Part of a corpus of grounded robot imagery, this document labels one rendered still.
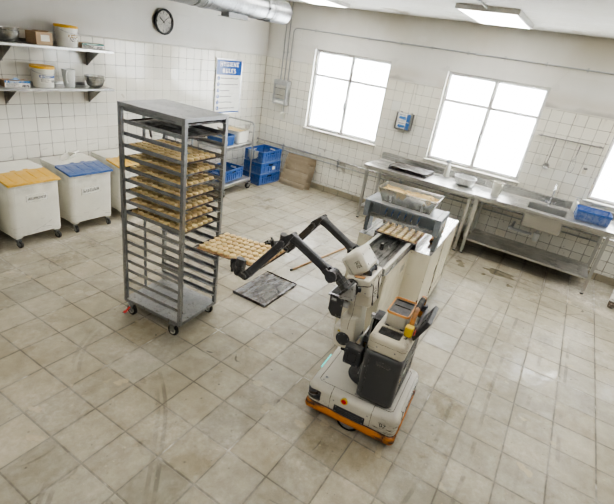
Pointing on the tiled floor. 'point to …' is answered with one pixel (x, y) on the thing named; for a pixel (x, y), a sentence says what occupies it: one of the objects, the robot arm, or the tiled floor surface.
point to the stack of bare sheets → (265, 289)
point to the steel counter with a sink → (518, 199)
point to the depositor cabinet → (419, 260)
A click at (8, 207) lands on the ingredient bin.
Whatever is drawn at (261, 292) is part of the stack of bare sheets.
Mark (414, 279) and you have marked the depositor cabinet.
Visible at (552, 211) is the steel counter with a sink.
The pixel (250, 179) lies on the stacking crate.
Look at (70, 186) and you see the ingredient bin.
